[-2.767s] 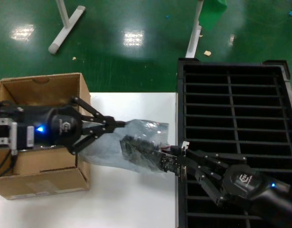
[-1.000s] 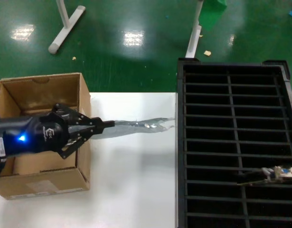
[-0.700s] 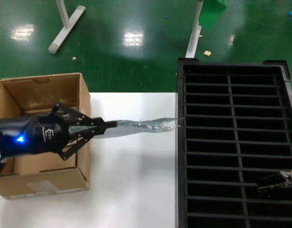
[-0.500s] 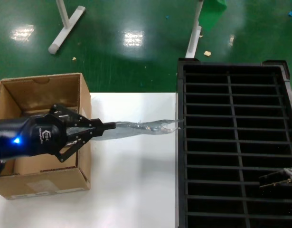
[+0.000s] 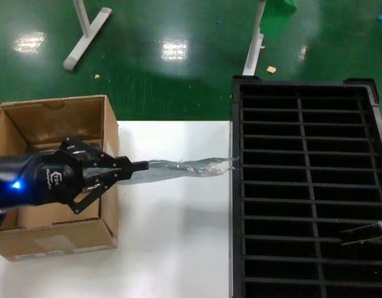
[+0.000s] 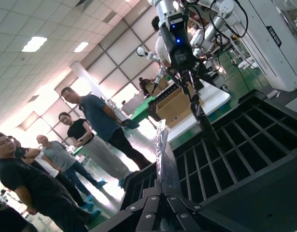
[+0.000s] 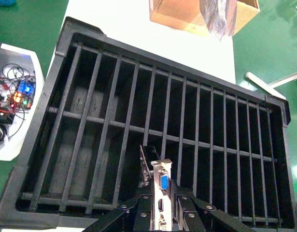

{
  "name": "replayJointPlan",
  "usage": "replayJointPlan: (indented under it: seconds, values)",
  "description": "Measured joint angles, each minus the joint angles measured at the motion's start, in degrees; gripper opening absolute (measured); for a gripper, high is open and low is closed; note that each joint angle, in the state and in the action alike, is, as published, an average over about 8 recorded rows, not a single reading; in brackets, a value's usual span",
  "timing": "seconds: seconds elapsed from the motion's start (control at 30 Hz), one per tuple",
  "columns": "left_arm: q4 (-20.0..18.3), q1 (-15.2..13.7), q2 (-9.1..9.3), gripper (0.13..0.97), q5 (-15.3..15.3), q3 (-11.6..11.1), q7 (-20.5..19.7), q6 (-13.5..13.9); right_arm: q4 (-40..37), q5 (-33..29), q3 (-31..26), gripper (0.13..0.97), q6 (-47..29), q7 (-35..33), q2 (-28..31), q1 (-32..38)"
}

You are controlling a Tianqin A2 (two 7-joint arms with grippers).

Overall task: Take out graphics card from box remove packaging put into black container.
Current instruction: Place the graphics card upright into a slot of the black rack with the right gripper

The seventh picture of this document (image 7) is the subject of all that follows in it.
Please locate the black slotted plastic container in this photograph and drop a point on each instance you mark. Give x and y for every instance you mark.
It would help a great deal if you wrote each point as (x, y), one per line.
(42, 120)

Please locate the blue shoe cover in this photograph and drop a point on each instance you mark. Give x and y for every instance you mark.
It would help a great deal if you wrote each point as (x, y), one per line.
(4, 2)

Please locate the silver antistatic bag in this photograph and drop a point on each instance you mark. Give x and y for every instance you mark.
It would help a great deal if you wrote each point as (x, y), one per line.
(218, 19)

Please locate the graphics card with metal bracket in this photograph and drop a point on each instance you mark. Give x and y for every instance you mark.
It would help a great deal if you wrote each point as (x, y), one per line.
(164, 183)

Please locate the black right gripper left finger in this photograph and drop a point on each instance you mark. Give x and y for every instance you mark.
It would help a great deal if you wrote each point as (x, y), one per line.
(133, 212)

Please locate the brown open cardboard box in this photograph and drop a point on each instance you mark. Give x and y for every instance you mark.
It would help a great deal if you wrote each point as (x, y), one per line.
(172, 14)

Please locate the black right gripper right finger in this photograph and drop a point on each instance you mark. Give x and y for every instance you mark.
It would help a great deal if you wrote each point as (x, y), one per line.
(194, 215)

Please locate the white robot base chassis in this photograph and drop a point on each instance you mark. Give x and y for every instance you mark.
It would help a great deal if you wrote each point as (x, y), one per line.
(22, 145)

